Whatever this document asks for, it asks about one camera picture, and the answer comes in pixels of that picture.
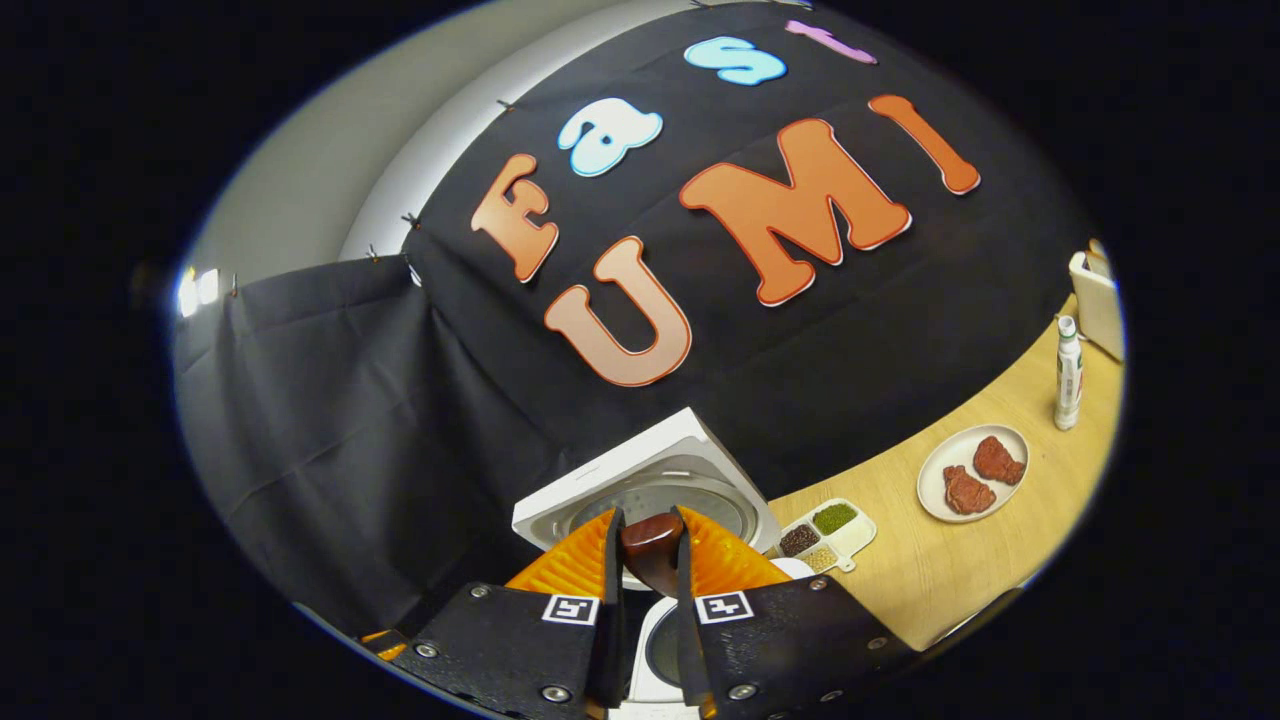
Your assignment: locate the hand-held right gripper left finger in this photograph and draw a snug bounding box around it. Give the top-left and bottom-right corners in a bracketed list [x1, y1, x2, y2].
[360, 507, 627, 720]

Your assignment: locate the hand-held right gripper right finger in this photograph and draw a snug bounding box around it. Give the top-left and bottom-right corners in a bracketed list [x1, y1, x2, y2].
[675, 505, 916, 720]

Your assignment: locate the brown wooden spoon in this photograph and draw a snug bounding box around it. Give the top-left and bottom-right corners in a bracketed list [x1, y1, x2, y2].
[620, 512, 686, 597]

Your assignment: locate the white rice cooker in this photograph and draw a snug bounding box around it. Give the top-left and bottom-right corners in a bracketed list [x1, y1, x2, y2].
[512, 407, 816, 720]

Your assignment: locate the white sectioned grain tray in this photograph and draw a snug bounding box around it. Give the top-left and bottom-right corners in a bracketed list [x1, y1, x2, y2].
[778, 498, 878, 574]

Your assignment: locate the black backdrop cloth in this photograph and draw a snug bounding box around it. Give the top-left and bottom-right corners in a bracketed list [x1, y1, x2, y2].
[175, 0, 1101, 641]

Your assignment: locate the red meat piece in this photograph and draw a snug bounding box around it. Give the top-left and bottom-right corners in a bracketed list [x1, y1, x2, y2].
[943, 465, 997, 516]
[973, 436, 1026, 486]

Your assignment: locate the white round plate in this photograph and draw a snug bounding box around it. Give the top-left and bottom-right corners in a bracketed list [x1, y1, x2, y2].
[917, 424, 1030, 524]

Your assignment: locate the white drink bottle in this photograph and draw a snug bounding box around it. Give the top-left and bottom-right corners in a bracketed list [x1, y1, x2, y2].
[1054, 315, 1085, 432]

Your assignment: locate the white toaster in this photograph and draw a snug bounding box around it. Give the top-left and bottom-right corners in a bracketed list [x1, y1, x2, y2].
[1068, 250, 1127, 363]

